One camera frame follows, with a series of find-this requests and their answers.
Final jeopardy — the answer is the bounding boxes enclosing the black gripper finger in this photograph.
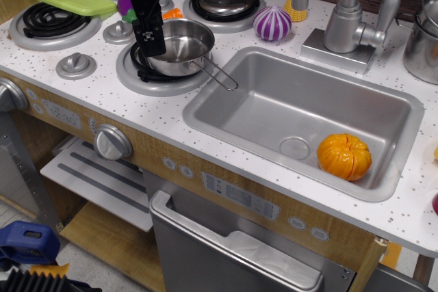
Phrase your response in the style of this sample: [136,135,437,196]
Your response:
[132,19,166,57]

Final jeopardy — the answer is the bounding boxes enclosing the small stainless steel pan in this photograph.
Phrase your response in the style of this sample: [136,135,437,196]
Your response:
[140,18,239,91]

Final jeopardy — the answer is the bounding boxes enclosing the grey stove knob middle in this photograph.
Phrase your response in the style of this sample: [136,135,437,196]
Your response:
[103,21,136,44]

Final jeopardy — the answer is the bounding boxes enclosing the grey stove knob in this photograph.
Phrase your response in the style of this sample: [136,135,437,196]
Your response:
[55,53,97,80]
[103,21,136,44]

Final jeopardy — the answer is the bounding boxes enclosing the front right black stove burner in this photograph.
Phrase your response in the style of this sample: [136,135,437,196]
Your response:
[116,43,210,97]

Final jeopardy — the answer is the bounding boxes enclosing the black stove burner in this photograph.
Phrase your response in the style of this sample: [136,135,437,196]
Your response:
[9,3,101,51]
[116,43,210,97]

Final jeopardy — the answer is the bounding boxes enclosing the back right stove burner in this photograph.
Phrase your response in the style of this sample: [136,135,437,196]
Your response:
[183,0,266,34]

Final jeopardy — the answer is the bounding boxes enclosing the grey stove knob front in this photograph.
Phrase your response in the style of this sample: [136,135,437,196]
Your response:
[55,53,97,80]

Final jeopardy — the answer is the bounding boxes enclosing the front left black stove burner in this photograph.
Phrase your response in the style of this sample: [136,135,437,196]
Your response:
[9,3,101,51]

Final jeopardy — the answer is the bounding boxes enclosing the orange toy carrot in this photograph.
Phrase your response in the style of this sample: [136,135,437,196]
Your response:
[162,8,183,20]

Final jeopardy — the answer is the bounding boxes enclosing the purple toy eggplant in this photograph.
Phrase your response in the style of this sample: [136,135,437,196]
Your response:
[117,0,137,24]

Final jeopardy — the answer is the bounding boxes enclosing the green plastic cutting board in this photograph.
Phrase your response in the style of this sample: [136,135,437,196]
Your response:
[38,0,117,16]

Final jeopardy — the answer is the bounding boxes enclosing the steel pot lid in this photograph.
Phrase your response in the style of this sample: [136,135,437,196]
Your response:
[197,0,256,16]

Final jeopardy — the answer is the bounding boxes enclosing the silver oven dial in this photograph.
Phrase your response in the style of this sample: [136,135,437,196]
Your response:
[93,124,133,161]

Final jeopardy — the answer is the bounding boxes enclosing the purple striped toy onion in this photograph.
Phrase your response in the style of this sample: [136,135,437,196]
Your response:
[253,5,292,41]

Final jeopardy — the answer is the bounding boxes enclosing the yellow toy corn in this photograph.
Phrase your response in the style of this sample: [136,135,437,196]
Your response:
[283,0,307,23]

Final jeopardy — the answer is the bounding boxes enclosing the silver dial left edge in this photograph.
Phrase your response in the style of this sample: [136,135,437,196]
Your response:
[0,77,29,112]

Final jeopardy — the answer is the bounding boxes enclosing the white oven rack shelf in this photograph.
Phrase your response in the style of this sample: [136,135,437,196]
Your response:
[40,137,153,232]

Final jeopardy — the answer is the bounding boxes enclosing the silver toy faucet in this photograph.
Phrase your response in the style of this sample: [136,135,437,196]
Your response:
[300,0,401,75]

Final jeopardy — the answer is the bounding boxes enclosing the grey sink basin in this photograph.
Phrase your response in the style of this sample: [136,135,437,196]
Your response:
[183,47,424,202]

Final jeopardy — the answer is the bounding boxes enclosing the silver dishwasher door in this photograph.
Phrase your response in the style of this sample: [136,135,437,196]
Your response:
[150,190,356,291]

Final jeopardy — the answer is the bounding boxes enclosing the orange toy pumpkin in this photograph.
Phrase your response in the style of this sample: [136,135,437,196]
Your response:
[317,133,372,181]

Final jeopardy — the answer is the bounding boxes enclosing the blue clamp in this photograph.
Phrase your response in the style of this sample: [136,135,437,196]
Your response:
[1,221,61,272]

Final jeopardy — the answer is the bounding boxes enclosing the stainless steel pot right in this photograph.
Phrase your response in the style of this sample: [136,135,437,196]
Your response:
[403,0,437,85]

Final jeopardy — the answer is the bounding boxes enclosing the black ribbed object bottom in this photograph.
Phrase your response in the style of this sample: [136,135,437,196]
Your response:
[1,270,103,292]

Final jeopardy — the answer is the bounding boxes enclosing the purple toy right edge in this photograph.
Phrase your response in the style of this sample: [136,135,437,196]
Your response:
[432,194,438,214]

